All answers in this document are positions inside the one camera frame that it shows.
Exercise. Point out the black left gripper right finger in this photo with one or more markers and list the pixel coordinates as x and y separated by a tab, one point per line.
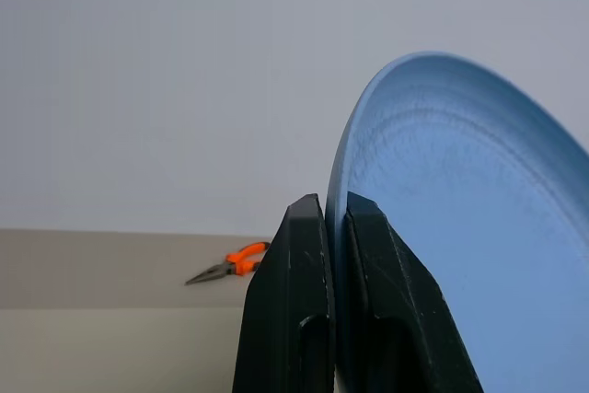
405	319

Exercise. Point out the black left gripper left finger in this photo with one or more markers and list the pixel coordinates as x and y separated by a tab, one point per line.
285	301

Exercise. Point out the blue plate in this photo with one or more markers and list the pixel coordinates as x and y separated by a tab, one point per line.
469	209

